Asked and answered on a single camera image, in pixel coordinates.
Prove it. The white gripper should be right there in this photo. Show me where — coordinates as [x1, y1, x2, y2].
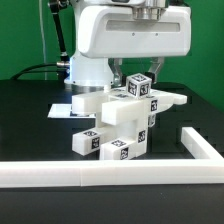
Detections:
[77, 6, 191, 87]

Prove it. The small white tag cube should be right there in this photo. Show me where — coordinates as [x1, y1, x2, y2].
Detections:
[126, 73, 152, 99]

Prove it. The white chair seat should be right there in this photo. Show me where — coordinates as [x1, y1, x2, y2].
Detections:
[94, 85, 157, 158]

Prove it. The white chair back frame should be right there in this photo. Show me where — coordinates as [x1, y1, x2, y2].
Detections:
[72, 87, 187, 126]

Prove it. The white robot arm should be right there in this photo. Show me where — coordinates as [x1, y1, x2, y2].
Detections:
[66, 0, 191, 90]

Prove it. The white marker sheet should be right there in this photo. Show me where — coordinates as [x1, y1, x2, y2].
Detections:
[48, 104, 95, 119]

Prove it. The white L-shaped fence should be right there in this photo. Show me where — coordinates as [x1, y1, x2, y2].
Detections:
[0, 127, 224, 188]

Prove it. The black cable bundle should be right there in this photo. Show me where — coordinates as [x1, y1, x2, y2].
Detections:
[10, 0, 72, 80]

